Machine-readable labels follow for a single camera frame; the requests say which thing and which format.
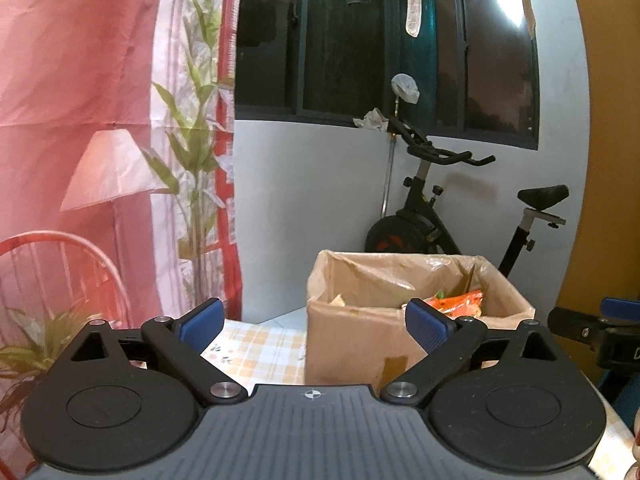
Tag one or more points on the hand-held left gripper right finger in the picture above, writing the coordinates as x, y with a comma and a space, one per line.
425, 327

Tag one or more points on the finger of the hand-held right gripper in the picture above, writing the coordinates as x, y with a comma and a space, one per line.
575, 327
622, 308

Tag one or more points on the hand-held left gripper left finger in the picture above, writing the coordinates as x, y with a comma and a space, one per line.
202, 325

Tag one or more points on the orange snack packet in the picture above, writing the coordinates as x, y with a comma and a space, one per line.
457, 304

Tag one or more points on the brown cardboard box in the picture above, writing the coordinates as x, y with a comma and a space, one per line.
350, 345

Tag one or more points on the dark blue cloth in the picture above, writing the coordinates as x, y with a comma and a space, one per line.
622, 400

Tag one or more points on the yellow checked floral tablecloth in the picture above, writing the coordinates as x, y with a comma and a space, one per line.
260, 350

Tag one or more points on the black exercise bike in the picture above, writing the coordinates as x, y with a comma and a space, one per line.
415, 220

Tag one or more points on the thin metal pole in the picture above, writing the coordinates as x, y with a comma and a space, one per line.
389, 170

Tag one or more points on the crumpled white cloth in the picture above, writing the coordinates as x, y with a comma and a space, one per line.
371, 120

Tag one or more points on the white plastic bag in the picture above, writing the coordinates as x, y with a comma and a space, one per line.
405, 87

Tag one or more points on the pink printed room backdrop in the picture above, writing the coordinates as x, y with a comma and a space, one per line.
75, 110

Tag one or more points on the dark framed window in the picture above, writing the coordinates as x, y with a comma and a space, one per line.
350, 60

